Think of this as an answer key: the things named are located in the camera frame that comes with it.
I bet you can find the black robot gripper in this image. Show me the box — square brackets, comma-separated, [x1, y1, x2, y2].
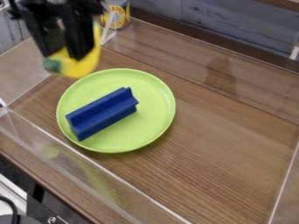
[17, 0, 104, 60]

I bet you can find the yellow toy banana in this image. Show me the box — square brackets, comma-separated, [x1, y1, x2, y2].
[41, 22, 101, 79]

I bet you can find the lime green plate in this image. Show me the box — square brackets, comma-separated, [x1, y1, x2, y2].
[56, 68, 175, 153]

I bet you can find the yellow labelled tin can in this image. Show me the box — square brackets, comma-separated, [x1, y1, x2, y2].
[100, 0, 131, 30]

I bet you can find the blue foam block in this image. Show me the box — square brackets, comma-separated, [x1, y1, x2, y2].
[65, 87, 139, 141]

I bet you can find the black cable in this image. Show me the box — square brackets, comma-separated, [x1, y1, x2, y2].
[0, 195, 20, 224]

